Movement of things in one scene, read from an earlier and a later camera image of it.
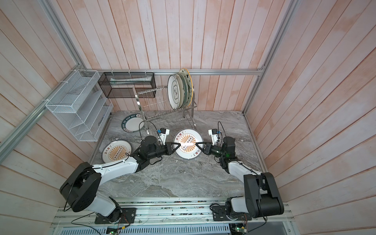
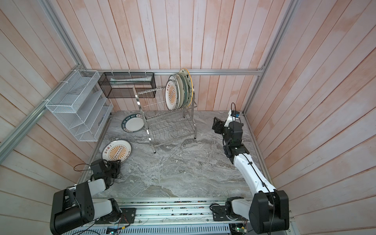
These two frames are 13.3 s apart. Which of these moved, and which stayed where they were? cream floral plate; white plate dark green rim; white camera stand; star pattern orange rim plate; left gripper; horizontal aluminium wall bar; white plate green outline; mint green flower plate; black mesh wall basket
Moved: white camera stand; left gripper
Stayed: horizontal aluminium wall bar; star pattern orange rim plate; mint green flower plate; cream floral plate; white plate green outline; white plate dark green rim; black mesh wall basket
